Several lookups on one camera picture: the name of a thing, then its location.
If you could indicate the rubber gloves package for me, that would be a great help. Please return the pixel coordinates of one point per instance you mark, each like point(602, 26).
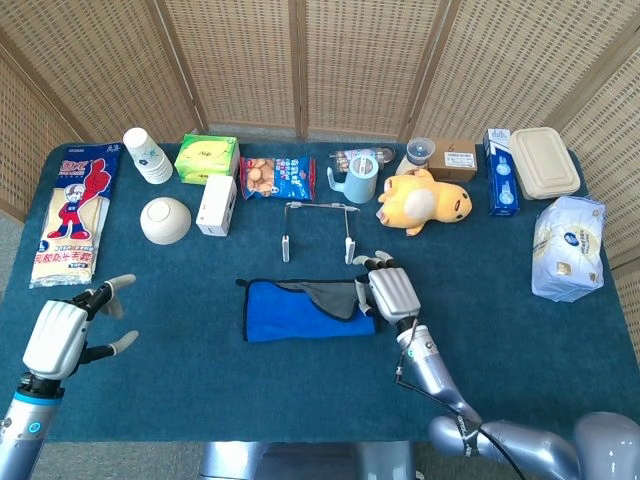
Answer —
point(70, 210)

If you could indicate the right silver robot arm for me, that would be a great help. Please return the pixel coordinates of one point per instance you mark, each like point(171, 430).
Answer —
point(435, 370)

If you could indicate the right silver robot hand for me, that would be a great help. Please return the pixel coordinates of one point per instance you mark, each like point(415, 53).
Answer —
point(395, 292)

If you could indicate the green tissue box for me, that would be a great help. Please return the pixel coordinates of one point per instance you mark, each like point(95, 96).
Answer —
point(205, 155)

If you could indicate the blue carpet table mat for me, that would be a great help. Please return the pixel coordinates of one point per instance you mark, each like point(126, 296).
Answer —
point(250, 395)

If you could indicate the clear snack packet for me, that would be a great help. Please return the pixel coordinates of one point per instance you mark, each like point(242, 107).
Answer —
point(342, 161)

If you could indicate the beige lidded food container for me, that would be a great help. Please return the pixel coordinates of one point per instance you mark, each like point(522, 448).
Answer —
point(545, 160)

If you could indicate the yellow plush toy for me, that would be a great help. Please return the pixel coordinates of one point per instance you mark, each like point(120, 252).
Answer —
point(425, 200)

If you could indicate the stack of paper cups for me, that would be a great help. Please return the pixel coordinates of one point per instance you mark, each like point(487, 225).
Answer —
point(147, 157)

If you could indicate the blue biscuit bag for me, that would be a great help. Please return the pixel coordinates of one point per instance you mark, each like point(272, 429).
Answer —
point(275, 177)

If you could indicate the blue and white carton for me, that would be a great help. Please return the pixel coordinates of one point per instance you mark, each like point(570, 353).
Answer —
point(502, 180)

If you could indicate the small white carton box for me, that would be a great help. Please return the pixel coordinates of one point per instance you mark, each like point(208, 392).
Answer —
point(215, 205)

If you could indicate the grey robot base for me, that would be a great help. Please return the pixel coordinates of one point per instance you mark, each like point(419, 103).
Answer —
point(310, 462)

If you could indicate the brown cardboard box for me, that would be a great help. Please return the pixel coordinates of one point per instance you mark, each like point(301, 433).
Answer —
point(452, 162)

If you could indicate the clear lidded jar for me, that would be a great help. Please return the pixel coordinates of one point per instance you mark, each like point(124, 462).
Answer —
point(419, 152)

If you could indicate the light blue mug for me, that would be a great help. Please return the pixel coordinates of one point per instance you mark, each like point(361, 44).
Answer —
point(362, 182)

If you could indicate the grey and blue cloth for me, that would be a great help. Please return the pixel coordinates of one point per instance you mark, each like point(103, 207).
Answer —
point(285, 315)

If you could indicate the wooden rattan folding screen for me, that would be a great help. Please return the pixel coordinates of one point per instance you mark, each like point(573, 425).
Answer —
point(350, 60)

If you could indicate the white tissue paper pack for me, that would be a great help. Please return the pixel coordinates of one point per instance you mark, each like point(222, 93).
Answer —
point(567, 250)

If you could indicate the beige upturned bowl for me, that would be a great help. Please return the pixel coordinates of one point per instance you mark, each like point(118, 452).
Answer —
point(165, 220)

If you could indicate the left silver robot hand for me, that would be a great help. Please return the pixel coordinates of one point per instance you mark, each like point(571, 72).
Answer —
point(52, 340)

